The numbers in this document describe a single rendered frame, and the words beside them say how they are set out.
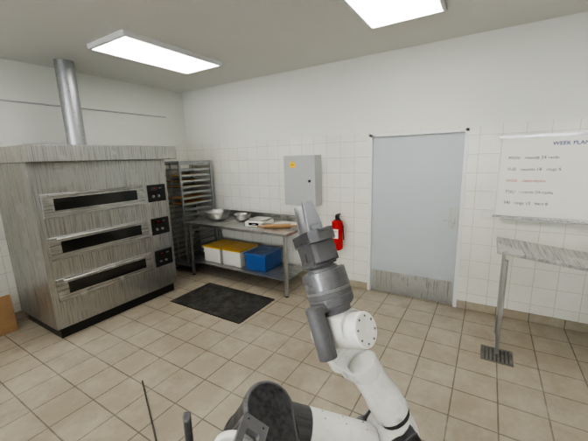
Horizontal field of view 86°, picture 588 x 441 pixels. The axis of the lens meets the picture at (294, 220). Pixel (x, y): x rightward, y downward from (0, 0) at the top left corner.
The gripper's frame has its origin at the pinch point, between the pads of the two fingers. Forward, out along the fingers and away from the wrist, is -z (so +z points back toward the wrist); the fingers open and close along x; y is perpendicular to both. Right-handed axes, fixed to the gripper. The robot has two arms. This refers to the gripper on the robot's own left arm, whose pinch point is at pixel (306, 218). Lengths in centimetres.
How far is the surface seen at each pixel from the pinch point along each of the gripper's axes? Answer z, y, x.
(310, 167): -106, -158, -313
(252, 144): -184, -113, -394
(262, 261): -5, -74, -378
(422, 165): -56, -256, -227
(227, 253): -32, -37, -423
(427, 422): 140, -103, -145
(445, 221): 15, -265, -231
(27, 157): -148, 132, -262
